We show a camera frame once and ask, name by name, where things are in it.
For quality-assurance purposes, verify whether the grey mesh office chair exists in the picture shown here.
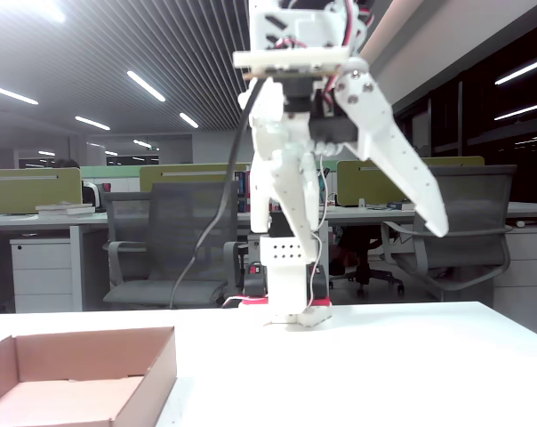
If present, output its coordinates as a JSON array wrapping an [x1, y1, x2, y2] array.
[[101, 180, 247, 310], [381, 164, 518, 303]]

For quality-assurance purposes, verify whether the white drawer cabinet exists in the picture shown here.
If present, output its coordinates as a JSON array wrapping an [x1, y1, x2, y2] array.
[[9, 238, 74, 315], [493, 224, 537, 335]]

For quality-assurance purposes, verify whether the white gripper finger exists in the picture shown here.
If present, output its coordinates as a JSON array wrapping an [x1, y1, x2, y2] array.
[[237, 81, 323, 264], [333, 57, 451, 238]]

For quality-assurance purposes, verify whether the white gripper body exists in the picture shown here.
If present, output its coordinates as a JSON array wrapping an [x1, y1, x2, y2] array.
[[248, 0, 359, 151]]

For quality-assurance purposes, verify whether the olive desk partition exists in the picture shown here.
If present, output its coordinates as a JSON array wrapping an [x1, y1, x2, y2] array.
[[139, 163, 252, 193], [336, 155, 486, 208], [0, 167, 83, 215]]

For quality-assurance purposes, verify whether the black bag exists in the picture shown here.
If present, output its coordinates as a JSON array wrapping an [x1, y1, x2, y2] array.
[[81, 181, 104, 211]]

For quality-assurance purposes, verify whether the stack of books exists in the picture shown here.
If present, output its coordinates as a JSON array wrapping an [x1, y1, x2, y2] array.
[[35, 202, 96, 219]]

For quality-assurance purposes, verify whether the green desk partition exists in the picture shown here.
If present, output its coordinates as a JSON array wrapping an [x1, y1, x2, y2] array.
[[79, 165, 141, 181]]

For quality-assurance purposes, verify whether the black office chair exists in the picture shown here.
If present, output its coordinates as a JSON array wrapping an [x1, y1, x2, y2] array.
[[329, 224, 405, 298]]

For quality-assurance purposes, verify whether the row of upright books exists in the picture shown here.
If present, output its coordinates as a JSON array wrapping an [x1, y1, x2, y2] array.
[[234, 171, 252, 214]]

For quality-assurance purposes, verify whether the black camera cable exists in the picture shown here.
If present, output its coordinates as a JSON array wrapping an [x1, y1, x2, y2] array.
[[168, 77, 268, 310]]

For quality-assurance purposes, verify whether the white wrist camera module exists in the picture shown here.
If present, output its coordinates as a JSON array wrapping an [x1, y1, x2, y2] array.
[[231, 48, 350, 106]]

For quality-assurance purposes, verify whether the white office desk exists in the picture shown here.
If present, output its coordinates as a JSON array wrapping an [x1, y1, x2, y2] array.
[[0, 211, 252, 312], [315, 201, 537, 308]]

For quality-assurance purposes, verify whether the brown cardboard box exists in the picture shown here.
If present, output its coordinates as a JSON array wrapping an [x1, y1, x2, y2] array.
[[0, 326, 179, 427]]

